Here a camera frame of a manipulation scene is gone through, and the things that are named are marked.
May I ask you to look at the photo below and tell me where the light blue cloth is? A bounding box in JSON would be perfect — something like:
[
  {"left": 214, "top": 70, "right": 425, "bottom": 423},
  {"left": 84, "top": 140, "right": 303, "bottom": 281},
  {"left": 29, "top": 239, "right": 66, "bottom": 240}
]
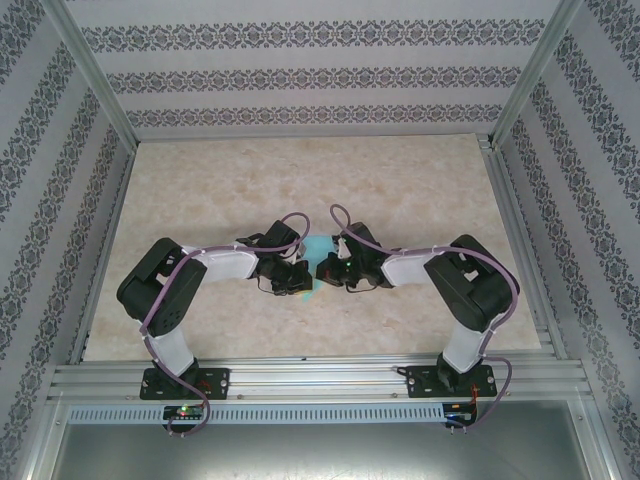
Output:
[{"left": 297, "top": 234, "right": 337, "bottom": 304}]

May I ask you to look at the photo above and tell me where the grey metal sheet panel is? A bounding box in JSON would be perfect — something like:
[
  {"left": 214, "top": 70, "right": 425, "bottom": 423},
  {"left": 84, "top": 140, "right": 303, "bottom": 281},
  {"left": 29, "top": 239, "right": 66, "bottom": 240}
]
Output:
[{"left": 49, "top": 422, "right": 601, "bottom": 480}]

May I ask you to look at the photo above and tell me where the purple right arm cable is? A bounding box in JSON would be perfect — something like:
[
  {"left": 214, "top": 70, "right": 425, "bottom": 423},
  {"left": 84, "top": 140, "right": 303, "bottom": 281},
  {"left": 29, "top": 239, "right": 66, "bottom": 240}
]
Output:
[{"left": 328, "top": 203, "right": 521, "bottom": 431}]

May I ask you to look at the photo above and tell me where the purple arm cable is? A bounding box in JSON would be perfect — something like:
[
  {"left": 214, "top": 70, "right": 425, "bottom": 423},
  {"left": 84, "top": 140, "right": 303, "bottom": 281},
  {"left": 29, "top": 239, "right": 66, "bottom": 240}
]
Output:
[
  {"left": 328, "top": 203, "right": 521, "bottom": 431},
  {"left": 139, "top": 212, "right": 315, "bottom": 439}
]

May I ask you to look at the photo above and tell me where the aluminium mounting rail beam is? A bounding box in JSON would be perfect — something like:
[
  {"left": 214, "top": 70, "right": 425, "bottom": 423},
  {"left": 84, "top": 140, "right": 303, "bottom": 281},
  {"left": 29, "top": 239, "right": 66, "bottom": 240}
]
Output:
[{"left": 47, "top": 355, "right": 586, "bottom": 402}]

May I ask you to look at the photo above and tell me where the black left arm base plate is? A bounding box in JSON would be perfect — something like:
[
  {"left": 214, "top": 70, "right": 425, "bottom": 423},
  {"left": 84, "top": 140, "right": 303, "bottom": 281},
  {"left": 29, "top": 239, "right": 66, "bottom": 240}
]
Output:
[{"left": 139, "top": 367, "right": 232, "bottom": 401}]

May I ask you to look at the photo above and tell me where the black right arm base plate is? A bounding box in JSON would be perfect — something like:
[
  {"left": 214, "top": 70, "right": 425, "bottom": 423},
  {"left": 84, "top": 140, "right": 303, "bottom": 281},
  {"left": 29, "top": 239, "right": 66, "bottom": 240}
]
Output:
[{"left": 405, "top": 364, "right": 499, "bottom": 400}]

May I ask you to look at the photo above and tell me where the slotted grey cable duct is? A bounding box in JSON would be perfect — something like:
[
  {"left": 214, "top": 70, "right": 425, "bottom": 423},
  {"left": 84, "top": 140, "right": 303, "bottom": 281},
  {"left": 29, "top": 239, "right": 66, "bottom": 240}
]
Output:
[{"left": 67, "top": 403, "right": 446, "bottom": 424}]

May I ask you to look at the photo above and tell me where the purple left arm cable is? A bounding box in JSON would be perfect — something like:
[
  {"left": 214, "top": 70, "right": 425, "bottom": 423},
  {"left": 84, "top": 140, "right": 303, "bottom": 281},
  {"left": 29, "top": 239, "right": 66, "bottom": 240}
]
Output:
[{"left": 139, "top": 212, "right": 315, "bottom": 439}]

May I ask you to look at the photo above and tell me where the aluminium table side rail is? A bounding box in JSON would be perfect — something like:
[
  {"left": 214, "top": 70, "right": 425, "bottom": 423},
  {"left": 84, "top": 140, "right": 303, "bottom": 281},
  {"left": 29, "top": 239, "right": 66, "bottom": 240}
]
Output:
[
  {"left": 67, "top": 142, "right": 139, "bottom": 365},
  {"left": 477, "top": 133, "right": 569, "bottom": 359}
]

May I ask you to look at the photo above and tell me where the aluminium frame post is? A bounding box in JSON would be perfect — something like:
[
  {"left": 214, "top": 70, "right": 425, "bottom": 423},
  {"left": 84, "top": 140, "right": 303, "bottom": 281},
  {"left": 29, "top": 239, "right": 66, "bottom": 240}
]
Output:
[
  {"left": 487, "top": 0, "right": 586, "bottom": 149},
  {"left": 39, "top": 0, "right": 139, "bottom": 146}
]

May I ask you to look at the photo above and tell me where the aluminium frame leg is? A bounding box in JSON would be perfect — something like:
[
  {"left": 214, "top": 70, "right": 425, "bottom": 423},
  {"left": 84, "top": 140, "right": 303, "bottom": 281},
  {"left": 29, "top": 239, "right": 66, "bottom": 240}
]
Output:
[
  {"left": 17, "top": 394, "right": 71, "bottom": 480},
  {"left": 569, "top": 394, "right": 624, "bottom": 480}
]

